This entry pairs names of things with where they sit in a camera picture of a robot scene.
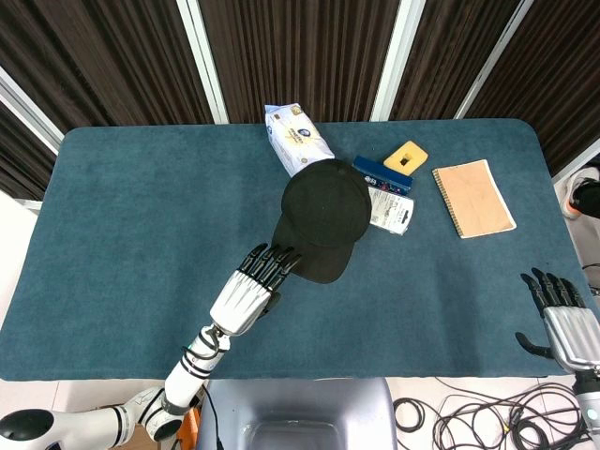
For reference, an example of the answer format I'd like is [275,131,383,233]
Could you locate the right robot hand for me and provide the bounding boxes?
[515,267,600,375]

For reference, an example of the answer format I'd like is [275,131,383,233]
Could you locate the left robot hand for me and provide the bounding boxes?
[208,243,304,337]

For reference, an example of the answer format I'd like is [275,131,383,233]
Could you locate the black baseball cap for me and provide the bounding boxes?
[270,159,373,285]

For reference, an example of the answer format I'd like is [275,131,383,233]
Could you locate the grey robot torso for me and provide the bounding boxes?
[196,377,399,450]

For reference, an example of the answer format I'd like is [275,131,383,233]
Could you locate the blue table cloth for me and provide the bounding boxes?
[0,118,593,382]

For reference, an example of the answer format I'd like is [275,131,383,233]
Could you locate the orange object on floor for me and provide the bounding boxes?
[181,407,203,450]

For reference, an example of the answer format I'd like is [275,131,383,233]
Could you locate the brown spiral notebook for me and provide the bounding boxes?
[431,158,518,240]

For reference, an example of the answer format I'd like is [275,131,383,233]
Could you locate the white blue tissue pack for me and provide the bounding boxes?
[263,102,337,178]

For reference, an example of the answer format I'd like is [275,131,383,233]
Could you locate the white blister card package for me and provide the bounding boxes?
[367,186,416,239]

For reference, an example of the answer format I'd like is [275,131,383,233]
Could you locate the dark blue rectangular box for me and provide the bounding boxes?
[352,155,414,195]

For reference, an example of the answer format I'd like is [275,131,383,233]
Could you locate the yellow sponge with hole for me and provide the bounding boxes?
[382,142,430,177]

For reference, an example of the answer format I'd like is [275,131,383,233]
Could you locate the black floor cables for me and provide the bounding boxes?
[392,374,600,450]

